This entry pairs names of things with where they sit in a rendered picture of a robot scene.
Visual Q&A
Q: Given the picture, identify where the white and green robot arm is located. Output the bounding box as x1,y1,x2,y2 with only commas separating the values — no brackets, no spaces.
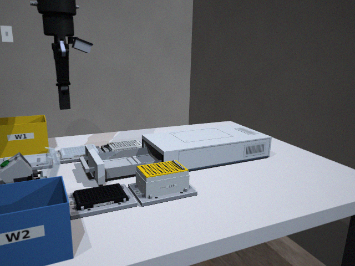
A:
30,0,93,53

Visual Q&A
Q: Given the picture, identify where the blue waste bin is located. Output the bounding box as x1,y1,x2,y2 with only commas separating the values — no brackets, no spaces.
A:
0,176,73,266

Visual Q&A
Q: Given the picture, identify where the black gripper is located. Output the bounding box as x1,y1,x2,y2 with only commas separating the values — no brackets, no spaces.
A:
42,14,74,110

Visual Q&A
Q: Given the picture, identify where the yellow waste bin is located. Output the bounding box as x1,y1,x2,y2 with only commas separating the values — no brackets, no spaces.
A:
0,115,49,158

